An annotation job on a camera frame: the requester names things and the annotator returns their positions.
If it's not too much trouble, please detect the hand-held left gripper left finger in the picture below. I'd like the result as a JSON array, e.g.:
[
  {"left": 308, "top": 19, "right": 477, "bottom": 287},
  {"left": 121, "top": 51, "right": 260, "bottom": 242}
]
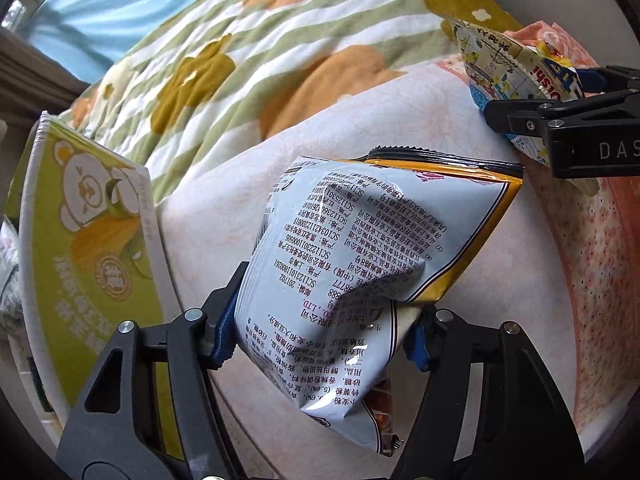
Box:
[{"left": 54, "top": 260, "right": 251, "bottom": 480}]

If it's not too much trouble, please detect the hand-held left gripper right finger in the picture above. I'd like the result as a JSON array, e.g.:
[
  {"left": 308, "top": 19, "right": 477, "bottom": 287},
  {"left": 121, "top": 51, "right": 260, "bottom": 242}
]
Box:
[{"left": 387, "top": 305, "right": 586, "bottom": 480}]

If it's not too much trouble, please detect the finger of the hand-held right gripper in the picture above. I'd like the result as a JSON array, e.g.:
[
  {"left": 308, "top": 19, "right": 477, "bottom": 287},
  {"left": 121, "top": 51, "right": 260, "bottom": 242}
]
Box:
[
  {"left": 580, "top": 66, "right": 640, "bottom": 95},
  {"left": 482, "top": 87, "right": 640, "bottom": 142}
]

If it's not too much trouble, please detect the small white blue snack packet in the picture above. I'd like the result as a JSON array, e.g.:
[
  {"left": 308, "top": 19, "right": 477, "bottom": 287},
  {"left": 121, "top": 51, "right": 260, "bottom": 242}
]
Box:
[{"left": 442, "top": 15, "right": 598, "bottom": 196}]

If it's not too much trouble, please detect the white and yellow snack packet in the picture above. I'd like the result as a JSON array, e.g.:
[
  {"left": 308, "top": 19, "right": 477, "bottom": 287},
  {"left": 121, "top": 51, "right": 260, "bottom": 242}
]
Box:
[{"left": 234, "top": 145, "right": 525, "bottom": 456}]

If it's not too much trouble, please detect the green and yellow cardboard box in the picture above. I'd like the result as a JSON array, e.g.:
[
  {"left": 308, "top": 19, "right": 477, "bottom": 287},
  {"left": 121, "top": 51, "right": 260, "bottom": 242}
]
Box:
[{"left": 5, "top": 110, "right": 186, "bottom": 461}]

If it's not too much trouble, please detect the pink and white pillow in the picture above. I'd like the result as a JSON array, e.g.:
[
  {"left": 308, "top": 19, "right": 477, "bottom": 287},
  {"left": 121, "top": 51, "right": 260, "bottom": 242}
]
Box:
[{"left": 157, "top": 22, "right": 640, "bottom": 466}]

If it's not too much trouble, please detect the floral striped blanket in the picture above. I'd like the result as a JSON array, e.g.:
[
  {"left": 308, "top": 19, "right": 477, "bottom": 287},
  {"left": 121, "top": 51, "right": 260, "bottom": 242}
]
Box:
[{"left": 60, "top": 0, "right": 526, "bottom": 206}]

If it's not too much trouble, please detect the brown curtain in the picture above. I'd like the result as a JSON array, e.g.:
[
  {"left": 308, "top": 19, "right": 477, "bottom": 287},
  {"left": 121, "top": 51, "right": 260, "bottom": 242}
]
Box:
[{"left": 0, "top": 25, "right": 96, "bottom": 126}]

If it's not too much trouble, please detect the light blue curtain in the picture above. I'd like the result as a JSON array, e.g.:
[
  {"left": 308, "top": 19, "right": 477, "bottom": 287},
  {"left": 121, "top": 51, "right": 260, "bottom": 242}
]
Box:
[{"left": 20, "top": 0, "right": 271, "bottom": 86}]

